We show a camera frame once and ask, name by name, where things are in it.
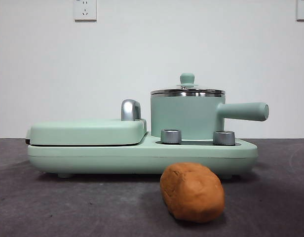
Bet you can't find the glass pot lid green knob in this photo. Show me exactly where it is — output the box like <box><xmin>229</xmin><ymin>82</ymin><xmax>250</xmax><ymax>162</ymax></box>
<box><xmin>151</xmin><ymin>73</ymin><xmax>226</xmax><ymax>97</ymax></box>

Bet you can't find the brown potato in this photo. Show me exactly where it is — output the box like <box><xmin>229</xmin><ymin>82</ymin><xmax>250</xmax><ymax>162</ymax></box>
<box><xmin>159</xmin><ymin>162</ymin><xmax>226</xmax><ymax>224</ymax></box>

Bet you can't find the mint green grill lid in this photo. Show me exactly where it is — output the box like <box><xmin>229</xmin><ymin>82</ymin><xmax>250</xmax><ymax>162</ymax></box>
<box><xmin>25</xmin><ymin>118</ymin><xmax>148</xmax><ymax>146</ymax></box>

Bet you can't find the silver control knob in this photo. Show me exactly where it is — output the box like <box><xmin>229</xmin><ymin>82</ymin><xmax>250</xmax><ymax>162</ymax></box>
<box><xmin>213</xmin><ymin>130</ymin><xmax>236</xmax><ymax>146</ymax></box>
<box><xmin>160</xmin><ymin>129</ymin><xmax>183</xmax><ymax>144</ymax></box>

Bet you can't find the mint green breakfast maker base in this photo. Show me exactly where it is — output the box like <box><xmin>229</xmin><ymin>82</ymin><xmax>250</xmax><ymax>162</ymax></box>
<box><xmin>27</xmin><ymin>130</ymin><xmax>258</xmax><ymax>179</ymax></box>

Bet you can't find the chrome grill lid handle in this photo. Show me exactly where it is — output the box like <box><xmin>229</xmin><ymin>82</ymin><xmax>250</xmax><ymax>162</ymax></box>
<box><xmin>120</xmin><ymin>99</ymin><xmax>143</xmax><ymax>122</ymax></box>

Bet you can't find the mint green pot with handle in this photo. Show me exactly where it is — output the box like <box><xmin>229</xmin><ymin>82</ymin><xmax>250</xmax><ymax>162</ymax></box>
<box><xmin>151</xmin><ymin>95</ymin><xmax>270</xmax><ymax>140</ymax></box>

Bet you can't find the white wall socket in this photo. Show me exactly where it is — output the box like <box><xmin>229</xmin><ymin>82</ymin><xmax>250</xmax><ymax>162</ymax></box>
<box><xmin>73</xmin><ymin>0</ymin><xmax>97</xmax><ymax>22</ymax></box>
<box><xmin>296</xmin><ymin>0</ymin><xmax>304</xmax><ymax>22</ymax></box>

